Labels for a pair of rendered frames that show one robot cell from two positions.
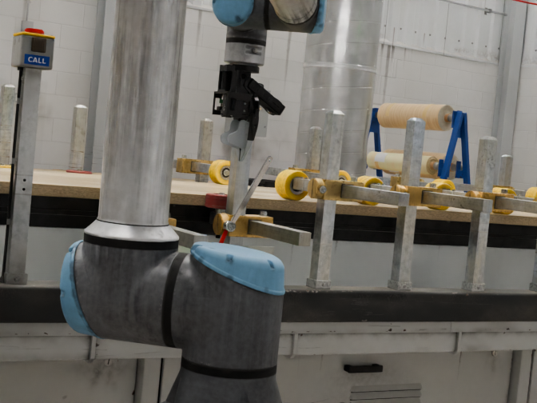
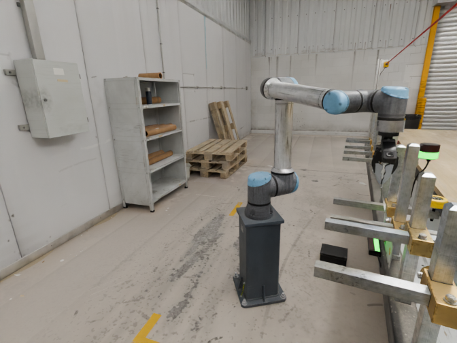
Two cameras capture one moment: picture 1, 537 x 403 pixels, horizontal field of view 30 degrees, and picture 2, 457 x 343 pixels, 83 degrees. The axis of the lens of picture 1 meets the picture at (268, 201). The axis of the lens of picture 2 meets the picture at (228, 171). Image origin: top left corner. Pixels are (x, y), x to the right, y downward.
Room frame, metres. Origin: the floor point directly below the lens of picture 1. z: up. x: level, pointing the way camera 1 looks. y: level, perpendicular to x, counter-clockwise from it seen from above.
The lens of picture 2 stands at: (2.72, -1.01, 1.37)
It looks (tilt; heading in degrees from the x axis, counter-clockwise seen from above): 17 degrees down; 145
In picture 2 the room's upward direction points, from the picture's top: 1 degrees counter-clockwise
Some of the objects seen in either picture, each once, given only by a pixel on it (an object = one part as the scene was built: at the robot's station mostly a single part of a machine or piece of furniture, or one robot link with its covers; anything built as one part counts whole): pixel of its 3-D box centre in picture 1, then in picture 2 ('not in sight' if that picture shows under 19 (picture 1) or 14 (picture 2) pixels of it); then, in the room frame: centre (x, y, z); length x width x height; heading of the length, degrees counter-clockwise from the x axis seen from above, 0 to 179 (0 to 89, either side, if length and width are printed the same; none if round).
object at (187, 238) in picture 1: (157, 230); (381, 207); (2.21, 0.24, 0.83); 0.44 x 0.03 x 0.04; 30
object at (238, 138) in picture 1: (238, 140); (377, 171); (2.24, 0.08, 1.04); 0.06 x 0.03 x 0.09; 120
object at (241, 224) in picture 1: (242, 225); (400, 228); (2.36, 0.06, 0.85); 0.14 x 0.06 x 0.05; 120
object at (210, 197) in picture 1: (220, 215); not in sight; (2.50, 0.12, 0.85); 0.08 x 0.08 x 0.11
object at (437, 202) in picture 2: not in sight; (434, 209); (2.38, 0.33, 0.85); 0.08 x 0.08 x 0.11
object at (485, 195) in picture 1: (488, 201); not in sight; (2.73, -0.60, 0.95); 0.14 x 0.06 x 0.05; 120
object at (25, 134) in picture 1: (21, 176); (388, 171); (2.09, 0.52, 0.93); 0.05 x 0.05 x 0.45; 30
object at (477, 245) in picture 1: (479, 225); not in sight; (2.72, -0.58, 0.88); 0.04 x 0.04 x 0.48; 30
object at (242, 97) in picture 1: (238, 92); (385, 146); (2.25, 0.09, 1.15); 0.09 x 0.08 x 0.12; 120
